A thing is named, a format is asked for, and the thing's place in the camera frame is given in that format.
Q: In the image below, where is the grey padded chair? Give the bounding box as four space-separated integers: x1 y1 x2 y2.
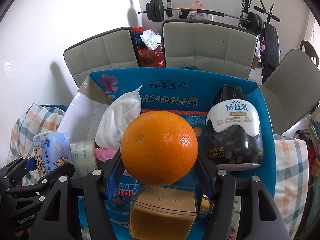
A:
259 49 320 135
160 20 258 80
63 27 140 84

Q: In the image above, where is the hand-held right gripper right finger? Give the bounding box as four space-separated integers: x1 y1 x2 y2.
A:
194 155 292 240

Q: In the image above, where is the blue cardboard box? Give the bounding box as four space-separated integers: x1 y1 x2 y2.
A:
57 69 277 240

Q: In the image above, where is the light blue tissue pack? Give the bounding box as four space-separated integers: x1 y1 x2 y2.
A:
33 132 72 178

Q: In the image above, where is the brown plastic chair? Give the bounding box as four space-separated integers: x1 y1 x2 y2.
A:
300 40 320 67

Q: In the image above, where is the clear yellow small box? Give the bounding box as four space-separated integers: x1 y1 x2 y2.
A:
129 185 200 240

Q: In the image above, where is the shiny red bag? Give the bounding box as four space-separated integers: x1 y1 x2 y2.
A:
137 47 165 68

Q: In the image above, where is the white cloth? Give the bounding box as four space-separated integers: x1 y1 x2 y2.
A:
140 30 162 50

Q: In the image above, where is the blue snack box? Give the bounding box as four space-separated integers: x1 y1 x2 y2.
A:
106 175 146 224

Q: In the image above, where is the floral plastic bag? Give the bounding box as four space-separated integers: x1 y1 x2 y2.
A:
186 1 213 21

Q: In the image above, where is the pile of clothes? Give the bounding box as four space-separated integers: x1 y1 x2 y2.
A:
307 119 320 170

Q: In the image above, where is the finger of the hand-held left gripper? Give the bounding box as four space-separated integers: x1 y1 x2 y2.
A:
0 156 38 180
5 162 76 205

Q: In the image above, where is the white plastic bag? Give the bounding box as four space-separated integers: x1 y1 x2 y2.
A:
95 85 143 151

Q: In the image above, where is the black and white yogurt bottle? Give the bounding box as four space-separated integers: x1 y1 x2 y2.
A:
205 85 264 172

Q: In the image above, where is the black barbell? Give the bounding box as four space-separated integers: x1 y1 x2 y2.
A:
137 0 264 33

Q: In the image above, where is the pink packet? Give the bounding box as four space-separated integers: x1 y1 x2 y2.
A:
95 146 118 162

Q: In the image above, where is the plaid tablecloth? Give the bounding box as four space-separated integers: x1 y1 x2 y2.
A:
7 104 310 240

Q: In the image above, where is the orange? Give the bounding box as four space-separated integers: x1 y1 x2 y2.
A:
120 110 199 187

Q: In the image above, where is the clear tape roll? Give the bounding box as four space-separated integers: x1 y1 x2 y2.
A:
69 140 99 179

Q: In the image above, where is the black weight bench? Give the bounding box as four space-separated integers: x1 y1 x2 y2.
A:
240 0 282 78

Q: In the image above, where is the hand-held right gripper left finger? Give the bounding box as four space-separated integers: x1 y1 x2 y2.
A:
29 150 125 240

